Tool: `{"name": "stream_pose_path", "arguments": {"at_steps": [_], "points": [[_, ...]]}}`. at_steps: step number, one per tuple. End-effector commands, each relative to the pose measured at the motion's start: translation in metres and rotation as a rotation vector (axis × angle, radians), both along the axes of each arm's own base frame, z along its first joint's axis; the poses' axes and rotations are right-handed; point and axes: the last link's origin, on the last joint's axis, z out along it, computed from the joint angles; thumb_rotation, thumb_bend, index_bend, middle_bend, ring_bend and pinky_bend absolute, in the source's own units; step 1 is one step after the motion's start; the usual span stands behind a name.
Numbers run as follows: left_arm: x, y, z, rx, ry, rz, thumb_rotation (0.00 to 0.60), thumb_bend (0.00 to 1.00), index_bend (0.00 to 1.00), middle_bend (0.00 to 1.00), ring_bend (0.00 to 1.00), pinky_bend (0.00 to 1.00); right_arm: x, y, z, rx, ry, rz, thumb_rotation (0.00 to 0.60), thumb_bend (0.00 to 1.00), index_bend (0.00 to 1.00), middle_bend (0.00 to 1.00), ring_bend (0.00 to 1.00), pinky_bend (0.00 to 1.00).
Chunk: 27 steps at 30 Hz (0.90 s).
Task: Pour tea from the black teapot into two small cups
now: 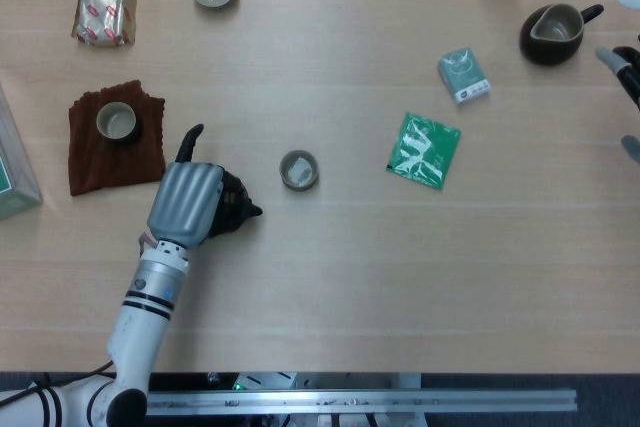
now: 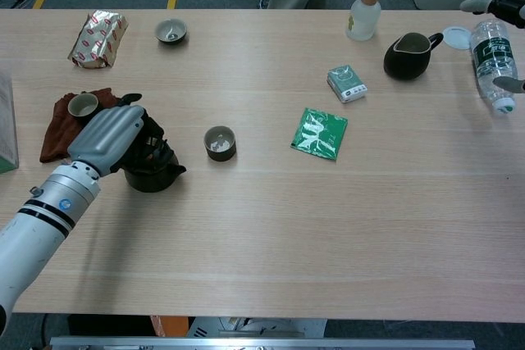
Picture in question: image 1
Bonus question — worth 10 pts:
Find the small green white box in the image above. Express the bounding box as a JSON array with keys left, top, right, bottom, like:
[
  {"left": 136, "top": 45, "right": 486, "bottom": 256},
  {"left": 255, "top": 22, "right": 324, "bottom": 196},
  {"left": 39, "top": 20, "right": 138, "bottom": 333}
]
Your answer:
[{"left": 437, "top": 46, "right": 493, "bottom": 107}]

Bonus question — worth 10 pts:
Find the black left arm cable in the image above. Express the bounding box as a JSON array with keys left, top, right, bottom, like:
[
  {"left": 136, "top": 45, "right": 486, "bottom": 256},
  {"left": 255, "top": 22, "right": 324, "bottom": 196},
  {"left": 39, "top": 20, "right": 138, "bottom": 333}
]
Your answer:
[{"left": 0, "top": 360, "right": 117, "bottom": 406}]

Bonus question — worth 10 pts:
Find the black iron teapot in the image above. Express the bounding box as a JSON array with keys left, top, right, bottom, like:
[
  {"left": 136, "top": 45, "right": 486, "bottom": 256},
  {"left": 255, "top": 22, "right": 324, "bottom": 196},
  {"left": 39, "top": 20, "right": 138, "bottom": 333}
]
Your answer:
[{"left": 207, "top": 169, "right": 265, "bottom": 239}]

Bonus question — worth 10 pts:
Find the aluminium rail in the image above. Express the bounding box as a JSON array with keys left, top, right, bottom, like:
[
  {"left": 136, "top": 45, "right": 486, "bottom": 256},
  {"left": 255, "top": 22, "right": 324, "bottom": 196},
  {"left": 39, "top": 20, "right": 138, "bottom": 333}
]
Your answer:
[{"left": 144, "top": 388, "right": 579, "bottom": 417}]

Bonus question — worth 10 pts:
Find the dark teacup with beige inside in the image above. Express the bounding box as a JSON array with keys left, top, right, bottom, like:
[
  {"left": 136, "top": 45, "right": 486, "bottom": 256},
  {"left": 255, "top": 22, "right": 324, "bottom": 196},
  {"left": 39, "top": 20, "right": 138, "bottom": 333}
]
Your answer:
[
  {"left": 95, "top": 101, "right": 142, "bottom": 144},
  {"left": 278, "top": 149, "right": 320, "bottom": 192}
]

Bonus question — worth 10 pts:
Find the dark ceramic pitcher with handle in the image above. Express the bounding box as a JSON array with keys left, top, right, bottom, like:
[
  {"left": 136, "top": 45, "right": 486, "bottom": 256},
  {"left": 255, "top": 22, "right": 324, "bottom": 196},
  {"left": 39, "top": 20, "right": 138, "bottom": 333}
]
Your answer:
[{"left": 518, "top": 3, "right": 605, "bottom": 67}]

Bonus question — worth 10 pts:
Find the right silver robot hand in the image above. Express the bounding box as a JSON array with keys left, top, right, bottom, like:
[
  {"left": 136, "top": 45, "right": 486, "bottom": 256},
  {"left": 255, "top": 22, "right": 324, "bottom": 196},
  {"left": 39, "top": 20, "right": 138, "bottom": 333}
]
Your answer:
[{"left": 594, "top": 34, "right": 640, "bottom": 164}]

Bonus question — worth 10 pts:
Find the brown folded cloth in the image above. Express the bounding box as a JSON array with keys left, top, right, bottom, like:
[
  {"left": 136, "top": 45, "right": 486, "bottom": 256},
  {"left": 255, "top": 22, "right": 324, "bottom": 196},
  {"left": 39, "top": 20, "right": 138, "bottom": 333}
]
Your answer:
[{"left": 68, "top": 79, "right": 168, "bottom": 197}]

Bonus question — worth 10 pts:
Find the green tea sachet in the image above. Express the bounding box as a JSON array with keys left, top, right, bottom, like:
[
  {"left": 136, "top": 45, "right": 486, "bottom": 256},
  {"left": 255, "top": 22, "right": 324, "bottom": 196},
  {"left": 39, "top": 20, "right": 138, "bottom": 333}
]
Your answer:
[{"left": 385, "top": 111, "right": 462, "bottom": 193}]

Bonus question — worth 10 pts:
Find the clear box with green base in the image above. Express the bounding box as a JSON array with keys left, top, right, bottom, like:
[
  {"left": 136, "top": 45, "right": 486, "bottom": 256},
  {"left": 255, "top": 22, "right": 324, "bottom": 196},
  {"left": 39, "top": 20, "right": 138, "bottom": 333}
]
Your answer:
[{"left": 0, "top": 81, "right": 45, "bottom": 222}]

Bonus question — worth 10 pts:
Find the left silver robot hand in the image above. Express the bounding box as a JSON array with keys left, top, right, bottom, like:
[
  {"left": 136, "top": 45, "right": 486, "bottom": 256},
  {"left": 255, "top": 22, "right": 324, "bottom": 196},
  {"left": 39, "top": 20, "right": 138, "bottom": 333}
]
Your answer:
[{"left": 146, "top": 123, "right": 226, "bottom": 249}]

